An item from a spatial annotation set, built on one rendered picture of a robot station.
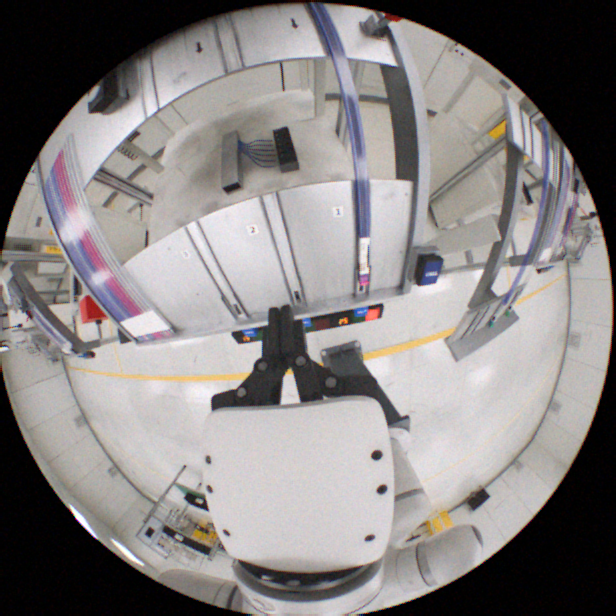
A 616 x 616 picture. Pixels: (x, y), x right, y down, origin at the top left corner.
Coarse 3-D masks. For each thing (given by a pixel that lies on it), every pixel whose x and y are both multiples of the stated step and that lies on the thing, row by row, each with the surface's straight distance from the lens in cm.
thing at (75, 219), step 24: (72, 144) 46; (72, 168) 44; (48, 192) 56; (72, 192) 44; (72, 216) 45; (96, 216) 39; (72, 240) 49; (96, 240) 40; (96, 264) 44; (120, 264) 38; (96, 288) 50; (120, 288) 42; (120, 312) 50; (144, 312) 43; (144, 336) 52
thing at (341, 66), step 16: (320, 16) 32; (336, 32) 30; (336, 48) 28; (336, 64) 26; (352, 80) 25; (352, 96) 24; (352, 112) 23; (352, 128) 23; (352, 144) 23; (368, 192) 23; (368, 208) 24; (368, 224) 24
